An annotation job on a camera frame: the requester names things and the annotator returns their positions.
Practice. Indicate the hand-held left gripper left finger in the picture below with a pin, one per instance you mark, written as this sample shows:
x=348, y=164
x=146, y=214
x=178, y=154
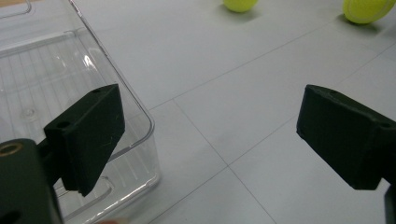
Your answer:
x=87, y=137

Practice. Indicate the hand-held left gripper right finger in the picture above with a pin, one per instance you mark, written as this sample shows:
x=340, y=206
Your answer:
x=348, y=140

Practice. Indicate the clear plastic storage box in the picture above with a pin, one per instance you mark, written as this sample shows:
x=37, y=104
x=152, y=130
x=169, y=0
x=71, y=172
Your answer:
x=46, y=62

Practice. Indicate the yellow tennis ball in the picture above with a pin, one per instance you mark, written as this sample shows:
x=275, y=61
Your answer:
x=364, y=11
x=239, y=4

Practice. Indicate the white grid board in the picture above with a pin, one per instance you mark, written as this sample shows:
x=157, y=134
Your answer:
x=218, y=77

